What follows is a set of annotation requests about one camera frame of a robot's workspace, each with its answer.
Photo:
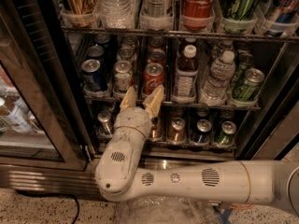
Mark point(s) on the crumpled clear plastic bag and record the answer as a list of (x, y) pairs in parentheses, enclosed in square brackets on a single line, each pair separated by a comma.
[(165, 210)]

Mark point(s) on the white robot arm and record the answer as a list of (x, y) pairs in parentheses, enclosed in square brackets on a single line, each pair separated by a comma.
[(119, 178)]

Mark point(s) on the blue silver red bull can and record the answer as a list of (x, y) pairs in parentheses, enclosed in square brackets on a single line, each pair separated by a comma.
[(280, 11)]

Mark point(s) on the front clear water bottle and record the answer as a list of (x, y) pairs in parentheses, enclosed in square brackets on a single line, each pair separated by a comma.
[(217, 79)]

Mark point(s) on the blue front pepsi can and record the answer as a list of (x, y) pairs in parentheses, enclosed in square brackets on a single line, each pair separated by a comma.
[(93, 74)]

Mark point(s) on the bottom shelf copper can right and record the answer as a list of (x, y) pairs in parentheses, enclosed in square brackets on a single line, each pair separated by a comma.
[(176, 131)]

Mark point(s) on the white green rear soda can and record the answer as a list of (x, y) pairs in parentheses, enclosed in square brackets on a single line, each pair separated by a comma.
[(130, 41)]

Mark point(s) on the blue rear pepsi can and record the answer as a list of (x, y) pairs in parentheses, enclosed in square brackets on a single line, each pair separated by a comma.
[(102, 40)]

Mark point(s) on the large red coca-cola bottle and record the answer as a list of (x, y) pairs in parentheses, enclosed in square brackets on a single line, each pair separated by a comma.
[(194, 11)]

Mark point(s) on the blue pepsi can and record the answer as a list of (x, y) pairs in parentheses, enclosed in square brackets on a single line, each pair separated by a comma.
[(102, 40), (93, 74), (96, 52)]

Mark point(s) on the red rear coke can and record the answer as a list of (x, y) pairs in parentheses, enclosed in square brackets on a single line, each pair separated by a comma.
[(156, 42)]

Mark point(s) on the bottom shelf copper can left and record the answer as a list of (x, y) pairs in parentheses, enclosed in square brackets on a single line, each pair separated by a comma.
[(156, 130)]

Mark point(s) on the shelf copper can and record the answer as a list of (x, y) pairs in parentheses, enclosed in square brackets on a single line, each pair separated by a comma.
[(176, 131), (156, 130)]

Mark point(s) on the white green soda can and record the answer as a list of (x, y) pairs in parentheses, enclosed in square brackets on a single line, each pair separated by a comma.
[(123, 76), (126, 54), (130, 41)]

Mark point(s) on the white green front soda can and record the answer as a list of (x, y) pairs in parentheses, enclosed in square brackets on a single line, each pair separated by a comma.
[(123, 76)]

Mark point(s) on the tall green energy can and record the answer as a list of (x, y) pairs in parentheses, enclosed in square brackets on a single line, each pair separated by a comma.
[(236, 11)]

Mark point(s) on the top shelf clear water bottle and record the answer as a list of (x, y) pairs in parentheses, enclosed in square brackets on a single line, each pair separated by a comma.
[(117, 14)]

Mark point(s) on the rear brown tea bottle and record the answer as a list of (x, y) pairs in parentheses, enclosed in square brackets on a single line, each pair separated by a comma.
[(183, 42)]

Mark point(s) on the rear clear water bottle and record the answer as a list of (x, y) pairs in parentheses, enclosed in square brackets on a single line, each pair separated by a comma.
[(221, 47)]

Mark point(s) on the bottom shelf blue can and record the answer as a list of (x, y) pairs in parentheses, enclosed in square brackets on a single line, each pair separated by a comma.
[(200, 135)]

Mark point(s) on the red front coke can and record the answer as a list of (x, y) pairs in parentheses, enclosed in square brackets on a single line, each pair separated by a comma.
[(153, 76)]

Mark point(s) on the brown tea bottle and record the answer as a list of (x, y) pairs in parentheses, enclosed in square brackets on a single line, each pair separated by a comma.
[(183, 42), (186, 76)]

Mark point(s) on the front brown tea bottle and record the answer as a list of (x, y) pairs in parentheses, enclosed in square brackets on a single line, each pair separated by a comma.
[(186, 76)]

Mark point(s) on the stainless steel glass-door fridge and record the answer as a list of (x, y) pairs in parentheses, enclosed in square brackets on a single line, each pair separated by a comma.
[(41, 56)]

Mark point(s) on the bottom shelf green can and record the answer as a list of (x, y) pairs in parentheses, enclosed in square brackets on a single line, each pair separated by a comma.
[(225, 134)]

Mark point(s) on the bottle behind glass door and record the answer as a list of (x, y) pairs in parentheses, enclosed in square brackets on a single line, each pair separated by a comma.
[(14, 112)]

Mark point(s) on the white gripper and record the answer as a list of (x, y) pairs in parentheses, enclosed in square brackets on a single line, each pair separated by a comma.
[(135, 117)]

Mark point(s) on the top shelf gold can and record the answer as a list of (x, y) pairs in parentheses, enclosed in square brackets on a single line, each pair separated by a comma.
[(80, 11)]

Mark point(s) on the red coke can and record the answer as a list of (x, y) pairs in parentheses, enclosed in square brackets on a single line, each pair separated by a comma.
[(156, 42), (153, 76), (156, 56)]

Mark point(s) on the top shelf white label bottle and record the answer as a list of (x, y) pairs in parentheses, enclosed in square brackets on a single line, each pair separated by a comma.
[(157, 9)]

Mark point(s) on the bottom shelf silver can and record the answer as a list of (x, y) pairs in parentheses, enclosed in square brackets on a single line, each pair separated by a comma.
[(104, 118)]

